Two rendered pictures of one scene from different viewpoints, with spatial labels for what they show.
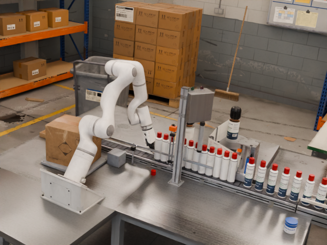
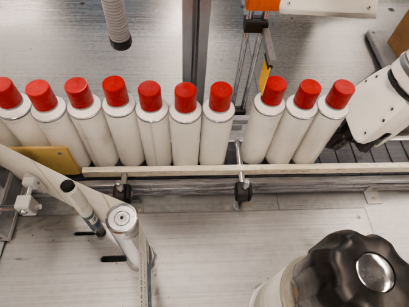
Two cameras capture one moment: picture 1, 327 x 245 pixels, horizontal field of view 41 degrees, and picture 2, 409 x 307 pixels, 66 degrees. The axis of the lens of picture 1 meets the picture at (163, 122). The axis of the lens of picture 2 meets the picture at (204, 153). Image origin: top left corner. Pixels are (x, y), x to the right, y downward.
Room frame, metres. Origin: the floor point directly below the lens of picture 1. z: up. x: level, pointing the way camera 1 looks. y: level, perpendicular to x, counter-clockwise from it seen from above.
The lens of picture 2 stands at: (3.00, -0.34, 1.42)
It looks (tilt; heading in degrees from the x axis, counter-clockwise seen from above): 58 degrees down; 147
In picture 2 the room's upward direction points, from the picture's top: 6 degrees clockwise
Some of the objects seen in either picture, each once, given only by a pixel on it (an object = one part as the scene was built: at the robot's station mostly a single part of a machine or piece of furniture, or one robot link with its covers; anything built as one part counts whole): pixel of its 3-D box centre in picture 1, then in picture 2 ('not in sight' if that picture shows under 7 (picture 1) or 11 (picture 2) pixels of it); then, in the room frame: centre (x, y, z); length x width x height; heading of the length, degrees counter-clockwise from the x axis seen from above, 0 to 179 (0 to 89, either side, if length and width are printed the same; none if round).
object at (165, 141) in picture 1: (165, 147); (291, 127); (2.79, -0.03, 0.98); 0.05 x 0.05 x 0.20
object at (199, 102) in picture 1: (197, 105); not in sight; (2.62, -0.20, 1.38); 0.17 x 0.10 x 0.19; 120
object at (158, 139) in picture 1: (158, 145); (320, 127); (2.81, 0.02, 0.98); 0.05 x 0.05 x 0.20
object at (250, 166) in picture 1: (249, 172); not in sight; (2.53, -0.58, 0.98); 0.05 x 0.05 x 0.20
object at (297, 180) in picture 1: (296, 185); not in sight; (2.40, -0.85, 0.98); 0.05 x 0.05 x 0.20
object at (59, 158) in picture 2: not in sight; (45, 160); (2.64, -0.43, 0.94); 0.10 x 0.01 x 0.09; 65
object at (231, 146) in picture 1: (231, 141); not in sight; (3.21, -0.55, 0.89); 0.31 x 0.31 x 0.01
